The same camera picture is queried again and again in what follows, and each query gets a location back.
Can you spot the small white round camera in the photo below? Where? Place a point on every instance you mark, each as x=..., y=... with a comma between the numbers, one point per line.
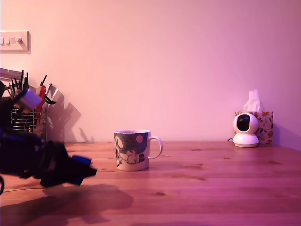
x=245, y=140

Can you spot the thin black stick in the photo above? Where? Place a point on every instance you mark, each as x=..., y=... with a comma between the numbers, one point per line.
x=22, y=78

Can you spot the white tissue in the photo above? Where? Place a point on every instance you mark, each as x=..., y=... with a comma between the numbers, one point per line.
x=252, y=101

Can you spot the red utensil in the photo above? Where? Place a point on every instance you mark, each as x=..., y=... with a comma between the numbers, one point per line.
x=42, y=94

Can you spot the pale plastic bag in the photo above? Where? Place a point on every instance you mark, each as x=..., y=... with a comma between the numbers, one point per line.
x=44, y=122

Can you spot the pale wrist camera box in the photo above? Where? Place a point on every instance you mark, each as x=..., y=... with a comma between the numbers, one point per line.
x=30, y=100

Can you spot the silver metal utensil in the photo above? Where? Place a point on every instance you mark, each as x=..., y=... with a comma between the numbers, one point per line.
x=54, y=91

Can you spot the grey metal rack rail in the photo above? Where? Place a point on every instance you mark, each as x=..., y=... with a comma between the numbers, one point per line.
x=9, y=72

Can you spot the black curved utensil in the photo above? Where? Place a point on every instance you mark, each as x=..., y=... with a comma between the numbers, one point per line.
x=50, y=101

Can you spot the leaf print tissue box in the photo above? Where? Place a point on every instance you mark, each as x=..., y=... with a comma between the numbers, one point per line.
x=266, y=127

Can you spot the wooden chopstick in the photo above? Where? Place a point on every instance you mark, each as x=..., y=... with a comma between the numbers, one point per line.
x=9, y=91
x=13, y=88

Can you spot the wide black spatula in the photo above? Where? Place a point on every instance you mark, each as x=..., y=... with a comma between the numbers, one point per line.
x=26, y=82

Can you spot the white wall switch plate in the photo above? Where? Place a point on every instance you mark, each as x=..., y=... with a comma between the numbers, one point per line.
x=14, y=48

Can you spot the blue coffee capsule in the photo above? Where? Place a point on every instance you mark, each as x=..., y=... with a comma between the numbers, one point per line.
x=82, y=159

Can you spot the cartoon print ceramic mug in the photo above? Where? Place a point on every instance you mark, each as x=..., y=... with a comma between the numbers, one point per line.
x=131, y=153

